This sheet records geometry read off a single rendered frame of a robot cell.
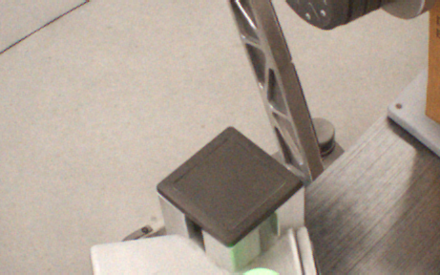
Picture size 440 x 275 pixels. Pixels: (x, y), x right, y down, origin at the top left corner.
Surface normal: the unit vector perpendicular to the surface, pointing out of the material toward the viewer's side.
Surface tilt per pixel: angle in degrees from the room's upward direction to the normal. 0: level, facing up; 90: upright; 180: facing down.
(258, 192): 0
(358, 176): 0
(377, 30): 0
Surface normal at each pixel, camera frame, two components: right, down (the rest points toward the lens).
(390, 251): -0.08, -0.63
